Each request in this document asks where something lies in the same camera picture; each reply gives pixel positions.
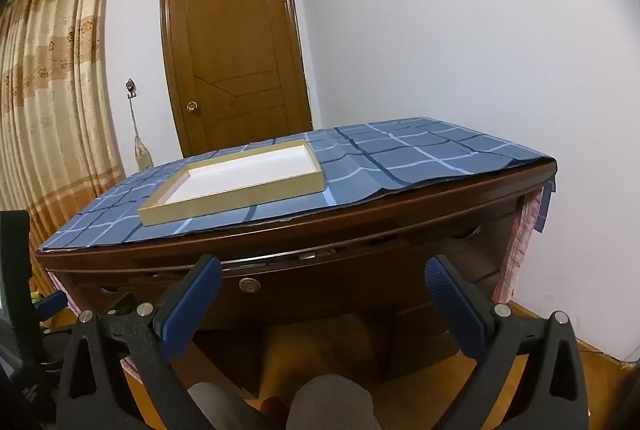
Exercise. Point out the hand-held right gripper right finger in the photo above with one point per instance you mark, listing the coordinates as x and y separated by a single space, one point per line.
457 305

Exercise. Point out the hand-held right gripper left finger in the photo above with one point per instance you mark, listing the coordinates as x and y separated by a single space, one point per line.
190 305

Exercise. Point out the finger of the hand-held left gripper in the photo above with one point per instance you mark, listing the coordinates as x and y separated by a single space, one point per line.
15 270
50 304

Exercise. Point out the shallow wooden tray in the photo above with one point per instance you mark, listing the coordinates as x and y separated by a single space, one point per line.
240 175

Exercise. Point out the small side desk drawer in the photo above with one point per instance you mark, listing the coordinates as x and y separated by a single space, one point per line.
102 297
485 245

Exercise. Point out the round drawer lock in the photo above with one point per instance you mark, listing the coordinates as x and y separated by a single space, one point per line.
248 285

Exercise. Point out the green yellow object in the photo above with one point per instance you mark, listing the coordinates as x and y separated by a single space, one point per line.
36 297

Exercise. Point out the person's left leg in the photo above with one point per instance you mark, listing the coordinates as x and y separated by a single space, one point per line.
217 410

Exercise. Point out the person's leg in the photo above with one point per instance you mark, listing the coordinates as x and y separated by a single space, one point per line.
330 402
217 410

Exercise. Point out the dark wooden desk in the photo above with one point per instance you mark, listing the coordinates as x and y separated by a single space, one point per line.
350 270

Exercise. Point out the blue checked tablecloth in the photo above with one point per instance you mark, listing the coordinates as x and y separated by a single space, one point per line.
415 160

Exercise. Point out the curtain tieback tassel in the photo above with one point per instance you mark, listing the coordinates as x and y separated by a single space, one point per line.
141 153

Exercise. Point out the person's right leg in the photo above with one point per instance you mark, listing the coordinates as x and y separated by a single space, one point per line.
330 402

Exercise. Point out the beige patterned curtain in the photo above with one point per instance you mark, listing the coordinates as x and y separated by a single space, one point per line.
50 110

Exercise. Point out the brass door knob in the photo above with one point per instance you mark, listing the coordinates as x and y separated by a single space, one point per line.
192 107

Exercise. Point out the brown wooden door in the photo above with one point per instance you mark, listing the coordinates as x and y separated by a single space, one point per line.
235 60

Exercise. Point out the metal wall hook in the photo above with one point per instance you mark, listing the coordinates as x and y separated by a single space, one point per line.
131 86

